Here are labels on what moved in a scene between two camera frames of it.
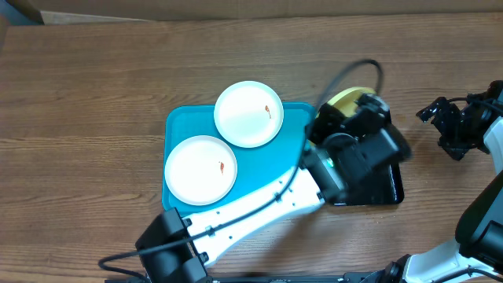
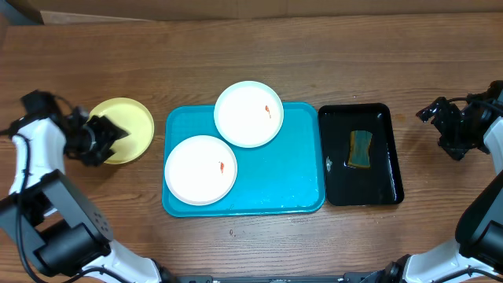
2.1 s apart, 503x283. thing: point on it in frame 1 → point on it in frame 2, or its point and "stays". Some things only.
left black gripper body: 323,136 → 87,145
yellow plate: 344,102 → 135,119
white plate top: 248,114 stays
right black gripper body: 448,121 stays
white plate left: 200,170 stays
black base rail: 347,277 stays
